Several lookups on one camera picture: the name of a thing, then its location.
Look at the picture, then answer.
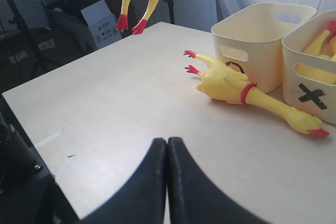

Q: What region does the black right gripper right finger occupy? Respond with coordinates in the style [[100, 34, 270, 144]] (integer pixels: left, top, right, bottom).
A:
[[166, 136, 336, 224]]

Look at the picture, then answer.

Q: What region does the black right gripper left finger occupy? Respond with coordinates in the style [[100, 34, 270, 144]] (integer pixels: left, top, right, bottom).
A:
[[78, 138, 167, 224]]

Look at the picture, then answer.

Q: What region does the headless yellow chicken body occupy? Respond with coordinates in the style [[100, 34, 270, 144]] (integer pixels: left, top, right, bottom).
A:
[[296, 20, 335, 85]]

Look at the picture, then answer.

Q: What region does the cream bin marked cross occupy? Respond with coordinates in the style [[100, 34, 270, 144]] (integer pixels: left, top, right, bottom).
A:
[[282, 10, 335, 124]]

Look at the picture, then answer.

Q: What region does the cream bin marked circle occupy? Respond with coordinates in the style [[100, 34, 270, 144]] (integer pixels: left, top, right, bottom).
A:
[[211, 2, 317, 93]]

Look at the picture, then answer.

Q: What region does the white cardboard box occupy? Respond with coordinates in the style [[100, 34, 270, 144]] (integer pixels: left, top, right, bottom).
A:
[[81, 0, 122, 49]]

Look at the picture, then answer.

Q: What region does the black tripod stand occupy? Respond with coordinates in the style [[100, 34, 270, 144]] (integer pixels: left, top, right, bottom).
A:
[[6, 0, 62, 79]]

